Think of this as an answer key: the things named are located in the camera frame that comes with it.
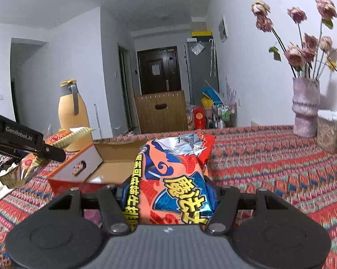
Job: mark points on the dark side door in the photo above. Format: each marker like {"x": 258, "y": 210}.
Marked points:
{"x": 125, "y": 89}

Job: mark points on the gold-edged red snack packet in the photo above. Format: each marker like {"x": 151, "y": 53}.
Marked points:
{"x": 60, "y": 138}

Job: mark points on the dried pink roses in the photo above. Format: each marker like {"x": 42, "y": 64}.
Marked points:
{"x": 295, "y": 54}

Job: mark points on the orange cardboard box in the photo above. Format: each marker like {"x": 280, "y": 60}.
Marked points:
{"x": 115, "y": 168}

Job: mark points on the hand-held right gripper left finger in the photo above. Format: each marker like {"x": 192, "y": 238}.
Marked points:
{"x": 112, "y": 210}

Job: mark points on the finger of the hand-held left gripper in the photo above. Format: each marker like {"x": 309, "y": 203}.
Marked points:
{"x": 55, "y": 154}

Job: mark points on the red gift box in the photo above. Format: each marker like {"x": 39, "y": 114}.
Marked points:
{"x": 199, "y": 117}

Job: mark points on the wall poster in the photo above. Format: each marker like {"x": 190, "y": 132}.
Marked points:
{"x": 223, "y": 30}

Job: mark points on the blue plastic object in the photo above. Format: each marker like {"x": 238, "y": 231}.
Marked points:
{"x": 209, "y": 93}

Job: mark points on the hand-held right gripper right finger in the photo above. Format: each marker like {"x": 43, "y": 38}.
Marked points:
{"x": 223, "y": 213}

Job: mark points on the pink wall decoration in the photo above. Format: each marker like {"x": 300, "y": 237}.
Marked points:
{"x": 232, "y": 92}

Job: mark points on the clear plastic bag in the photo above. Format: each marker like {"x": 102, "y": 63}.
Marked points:
{"x": 197, "y": 48}

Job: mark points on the yellow box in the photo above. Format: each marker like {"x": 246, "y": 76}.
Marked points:
{"x": 202, "y": 32}

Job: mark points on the white umbrella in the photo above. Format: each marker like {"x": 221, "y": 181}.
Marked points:
{"x": 212, "y": 58}

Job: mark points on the grey refrigerator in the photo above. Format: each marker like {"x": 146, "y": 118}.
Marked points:
{"x": 199, "y": 72}

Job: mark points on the yellow bag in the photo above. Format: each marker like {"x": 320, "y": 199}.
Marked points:
{"x": 207, "y": 103}

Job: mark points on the large orange snack bag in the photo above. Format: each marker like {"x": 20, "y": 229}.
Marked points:
{"x": 171, "y": 168}

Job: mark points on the dark entrance door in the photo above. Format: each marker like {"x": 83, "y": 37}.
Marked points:
{"x": 168, "y": 61}

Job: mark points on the patterned red tablecloth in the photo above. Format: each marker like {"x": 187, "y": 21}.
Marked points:
{"x": 269, "y": 168}

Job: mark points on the pink ceramic vase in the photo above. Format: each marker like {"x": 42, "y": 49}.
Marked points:
{"x": 305, "y": 112}

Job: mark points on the orange thermos jug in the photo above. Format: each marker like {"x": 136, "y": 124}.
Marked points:
{"x": 73, "y": 112}

